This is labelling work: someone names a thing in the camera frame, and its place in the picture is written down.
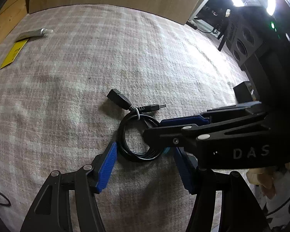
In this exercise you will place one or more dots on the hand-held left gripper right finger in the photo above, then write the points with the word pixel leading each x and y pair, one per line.
pixel 185 174

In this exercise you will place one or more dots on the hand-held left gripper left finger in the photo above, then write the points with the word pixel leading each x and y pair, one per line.
pixel 107 166

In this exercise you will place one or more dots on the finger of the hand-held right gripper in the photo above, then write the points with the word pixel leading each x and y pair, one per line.
pixel 183 122
pixel 164 136

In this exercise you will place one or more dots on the person's right hand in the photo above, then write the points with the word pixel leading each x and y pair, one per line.
pixel 261 177

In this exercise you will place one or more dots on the black tripod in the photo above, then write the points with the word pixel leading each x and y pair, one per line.
pixel 222 41

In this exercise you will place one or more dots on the white phone clamp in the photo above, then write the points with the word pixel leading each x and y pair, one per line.
pixel 228 13

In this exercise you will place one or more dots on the yellow card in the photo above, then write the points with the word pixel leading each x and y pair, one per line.
pixel 13 54

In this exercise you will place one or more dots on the silver tube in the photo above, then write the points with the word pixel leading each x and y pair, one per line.
pixel 31 33

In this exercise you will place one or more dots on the white window frame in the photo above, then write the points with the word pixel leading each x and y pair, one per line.
pixel 203 4

